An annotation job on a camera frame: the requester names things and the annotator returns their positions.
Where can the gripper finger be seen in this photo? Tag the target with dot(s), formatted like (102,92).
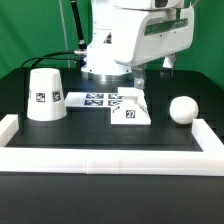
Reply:
(139,77)
(168,65)

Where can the white lamp base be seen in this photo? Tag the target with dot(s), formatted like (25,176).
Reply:
(133,108)

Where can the white U-shaped fence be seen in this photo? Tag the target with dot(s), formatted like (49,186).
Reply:
(209,161)

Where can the white lamp shade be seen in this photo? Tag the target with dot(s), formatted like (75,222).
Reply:
(46,99)

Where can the white marker sheet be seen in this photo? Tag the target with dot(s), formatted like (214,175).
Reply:
(85,99)

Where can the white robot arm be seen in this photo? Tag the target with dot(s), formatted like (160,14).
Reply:
(100,64)

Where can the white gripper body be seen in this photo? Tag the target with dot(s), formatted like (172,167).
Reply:
(139,37)

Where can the white lamp bulb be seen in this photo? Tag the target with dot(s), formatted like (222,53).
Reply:
(183,110)

